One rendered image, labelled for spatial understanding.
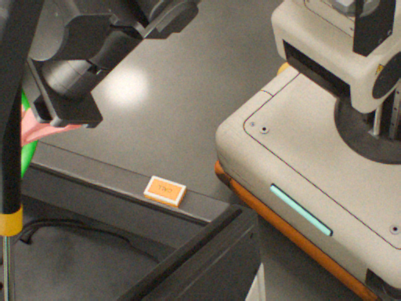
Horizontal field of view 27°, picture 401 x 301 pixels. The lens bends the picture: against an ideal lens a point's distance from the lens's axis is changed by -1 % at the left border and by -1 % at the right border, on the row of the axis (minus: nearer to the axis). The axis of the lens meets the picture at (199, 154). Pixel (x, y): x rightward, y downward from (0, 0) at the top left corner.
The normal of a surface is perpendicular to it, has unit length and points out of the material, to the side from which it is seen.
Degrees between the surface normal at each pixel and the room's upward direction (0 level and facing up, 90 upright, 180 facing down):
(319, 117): 0
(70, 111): 49
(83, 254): 0
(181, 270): 43
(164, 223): 90
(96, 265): 0
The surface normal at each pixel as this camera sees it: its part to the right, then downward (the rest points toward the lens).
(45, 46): -0.56, 0.10
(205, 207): -0.10, -0.54
